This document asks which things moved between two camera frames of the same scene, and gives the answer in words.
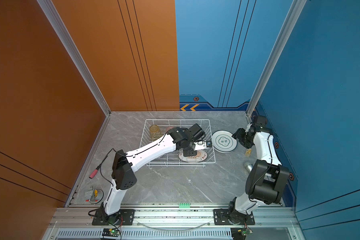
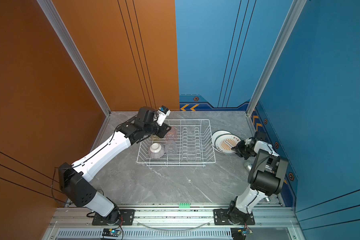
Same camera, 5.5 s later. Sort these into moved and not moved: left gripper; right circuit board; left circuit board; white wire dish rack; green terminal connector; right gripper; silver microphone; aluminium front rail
Moved: left gripper; right gripper
Not moved: left circuit board; green terminal connector; silver microphone; right circuit board; aluminium front rail; white wire dish rack
